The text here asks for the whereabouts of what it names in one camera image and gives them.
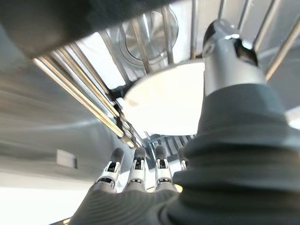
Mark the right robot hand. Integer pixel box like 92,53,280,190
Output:
70,20,300,225

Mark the cream round plate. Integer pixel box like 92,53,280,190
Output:
123,58,207,137

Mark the stainless steel sink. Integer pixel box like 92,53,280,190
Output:
0,0,300,188

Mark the black wire dish drying rack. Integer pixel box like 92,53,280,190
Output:
0,0,300,150

